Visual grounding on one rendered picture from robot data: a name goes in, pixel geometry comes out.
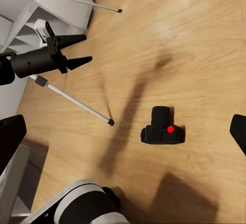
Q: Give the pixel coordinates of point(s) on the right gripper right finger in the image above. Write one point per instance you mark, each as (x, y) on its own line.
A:
(238, 131)

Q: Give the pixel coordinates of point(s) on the digital camera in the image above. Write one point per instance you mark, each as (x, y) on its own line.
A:
(161, 132)

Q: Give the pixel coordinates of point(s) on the bookcase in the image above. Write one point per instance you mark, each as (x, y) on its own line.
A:
(65, 17)

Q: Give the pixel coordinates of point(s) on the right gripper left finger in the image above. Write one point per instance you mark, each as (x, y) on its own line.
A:
(12, 131)

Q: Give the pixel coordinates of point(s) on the bed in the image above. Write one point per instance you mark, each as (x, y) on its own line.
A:
(10, 181)

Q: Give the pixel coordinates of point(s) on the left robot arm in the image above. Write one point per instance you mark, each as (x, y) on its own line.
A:
(45, 59)

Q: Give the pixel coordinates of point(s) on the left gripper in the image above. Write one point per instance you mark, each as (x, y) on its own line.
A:
(50, 58)

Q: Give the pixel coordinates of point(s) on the camera tripod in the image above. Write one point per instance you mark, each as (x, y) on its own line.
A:
(41, 81)

